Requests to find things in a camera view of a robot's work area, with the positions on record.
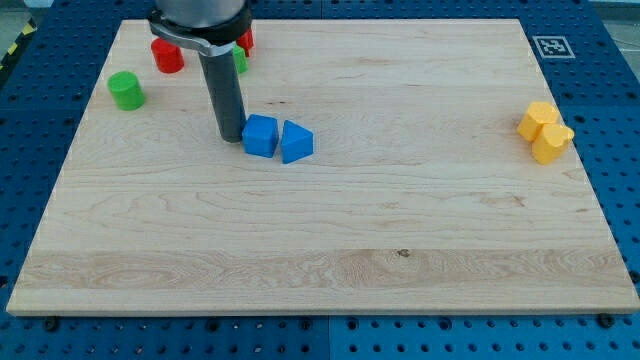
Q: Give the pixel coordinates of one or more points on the blue cube block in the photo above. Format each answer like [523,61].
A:
[260,135]

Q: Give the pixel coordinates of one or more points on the yellow heart block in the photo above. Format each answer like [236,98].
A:
[551,142]

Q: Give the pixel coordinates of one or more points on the yellow hexagonal block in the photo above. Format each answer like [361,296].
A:
[535,117]

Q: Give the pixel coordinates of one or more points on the wooden board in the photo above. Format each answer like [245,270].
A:
[420,197]

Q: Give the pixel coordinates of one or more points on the white fiducial marker tag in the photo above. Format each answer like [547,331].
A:
[553,47]

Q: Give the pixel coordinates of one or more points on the black board bolt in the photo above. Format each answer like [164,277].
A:
[50,324]
[606,321]

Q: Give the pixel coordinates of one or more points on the green cylinder block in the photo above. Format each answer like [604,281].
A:
[126,90]

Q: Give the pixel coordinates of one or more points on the black board bolt right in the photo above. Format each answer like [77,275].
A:
[606,321]

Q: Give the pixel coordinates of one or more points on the red block behind arm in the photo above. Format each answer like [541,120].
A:
[246,42]

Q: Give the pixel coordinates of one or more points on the green block behind tool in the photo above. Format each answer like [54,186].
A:
[240,59]

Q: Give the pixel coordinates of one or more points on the black board bolt left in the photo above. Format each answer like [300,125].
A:
[50,324]

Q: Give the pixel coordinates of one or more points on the blue triangular prism block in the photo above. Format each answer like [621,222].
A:
[297,142]

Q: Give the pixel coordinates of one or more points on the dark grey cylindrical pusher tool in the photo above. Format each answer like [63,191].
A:
[225,95]

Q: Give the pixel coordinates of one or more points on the red cylinder block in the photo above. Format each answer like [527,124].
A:
[168,57]

